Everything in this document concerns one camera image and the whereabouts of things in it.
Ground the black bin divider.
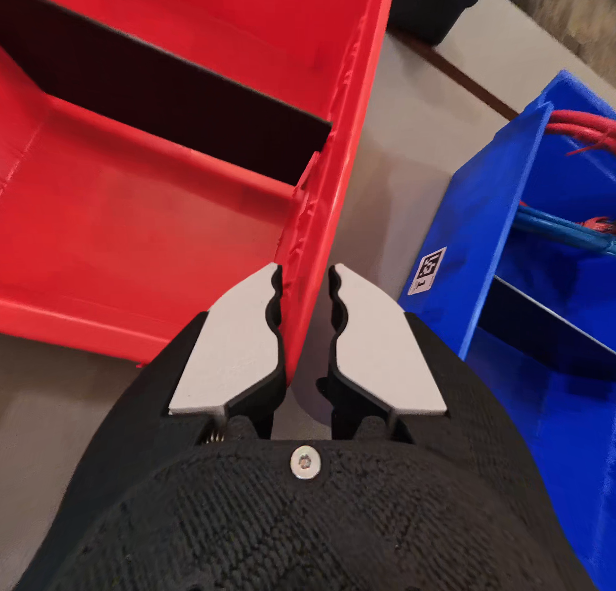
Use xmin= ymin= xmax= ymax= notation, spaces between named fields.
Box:
xmin=479 ymin=276 xmax=616 ymax=380
xmin=0 ymin=0 xmax=333 ymax=185

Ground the grey desk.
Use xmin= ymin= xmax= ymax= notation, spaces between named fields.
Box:
xmin=0 ymin=30 xmax=518 ymax=591

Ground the red plastic bin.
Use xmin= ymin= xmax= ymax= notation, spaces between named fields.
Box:
xmin=0 ymin=0 xmax=398 ymax=390

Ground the pale side table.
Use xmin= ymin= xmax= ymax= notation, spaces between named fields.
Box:
xmin=435 ymin=0 xmax=616 ymax=120

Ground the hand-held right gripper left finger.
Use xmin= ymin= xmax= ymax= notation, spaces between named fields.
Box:
xmin=168 ymin=262 xmax=288 ymax=440

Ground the red network cable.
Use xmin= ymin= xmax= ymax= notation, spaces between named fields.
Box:
xmin=519 ymin=110 xmax=616 ymax=238

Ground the blue network cable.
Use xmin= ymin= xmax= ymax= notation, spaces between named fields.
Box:
xmin=512 ymin=204 xmax=616 ymax=256

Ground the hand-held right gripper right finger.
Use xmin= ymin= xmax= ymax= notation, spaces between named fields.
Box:
xmin=316 ymin=263 xmax=449 ymax=443

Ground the black storage bin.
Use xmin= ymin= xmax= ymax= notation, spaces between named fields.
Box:
xmin=387 ymin=0 xmax=496 ymax=46

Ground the blue plastic bin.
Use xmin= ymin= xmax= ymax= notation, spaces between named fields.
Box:
xmin=398 ymin=70 xmax=616 ymax=591

